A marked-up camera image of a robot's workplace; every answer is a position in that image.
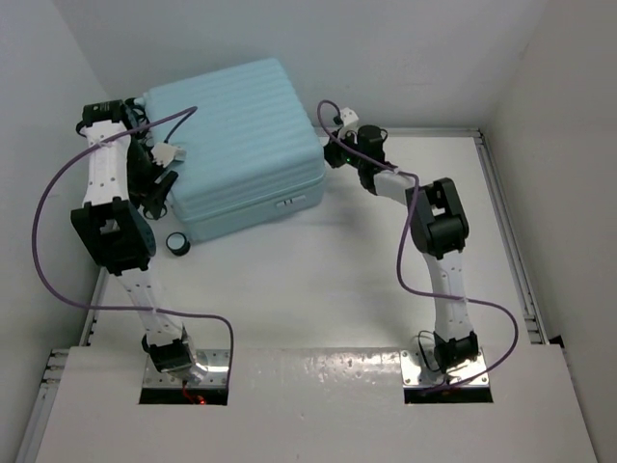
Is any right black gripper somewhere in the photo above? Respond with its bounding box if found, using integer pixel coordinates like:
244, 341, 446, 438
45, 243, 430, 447
324, 126, 368, 169

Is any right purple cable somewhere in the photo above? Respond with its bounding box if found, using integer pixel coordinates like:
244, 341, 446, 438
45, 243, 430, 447
315, 98, 521, 393

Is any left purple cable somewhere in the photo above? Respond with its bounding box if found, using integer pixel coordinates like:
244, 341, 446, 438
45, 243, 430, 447
31, 105, 235, 387

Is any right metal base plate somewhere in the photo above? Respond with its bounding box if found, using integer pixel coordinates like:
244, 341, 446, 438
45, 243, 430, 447
399, 350, 490, 391

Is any metal base plate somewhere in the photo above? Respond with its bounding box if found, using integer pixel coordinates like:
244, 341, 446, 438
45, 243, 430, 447
142, 349, 230, 390
399, 350, 490, 391

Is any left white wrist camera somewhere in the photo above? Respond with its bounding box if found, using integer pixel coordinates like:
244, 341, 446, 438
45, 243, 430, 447
150, 142, 186, 168

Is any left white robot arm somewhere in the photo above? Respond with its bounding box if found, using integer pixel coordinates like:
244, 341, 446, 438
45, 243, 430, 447
70, 99, 197, 382

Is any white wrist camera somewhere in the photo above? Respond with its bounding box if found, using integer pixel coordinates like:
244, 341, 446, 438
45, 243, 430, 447
334, 107, 360, 139
150, 142, 186, 168

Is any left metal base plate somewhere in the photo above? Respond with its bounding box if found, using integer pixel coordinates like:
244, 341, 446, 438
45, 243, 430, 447
142, 349, 230, 390

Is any purple cable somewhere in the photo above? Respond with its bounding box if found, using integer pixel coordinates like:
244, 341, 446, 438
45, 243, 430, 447
31, 105, 235, 387
315, 98, 521, 393

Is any light blue hard suitcase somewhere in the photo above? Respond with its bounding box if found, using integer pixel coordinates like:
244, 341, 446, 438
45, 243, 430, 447
140, 58, 326, 243

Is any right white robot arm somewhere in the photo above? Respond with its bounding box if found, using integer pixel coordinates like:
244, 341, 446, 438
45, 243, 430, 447
324, 125, 479, 373

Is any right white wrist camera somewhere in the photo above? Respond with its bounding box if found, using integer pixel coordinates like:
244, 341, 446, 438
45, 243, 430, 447
334, 107, 360, 139

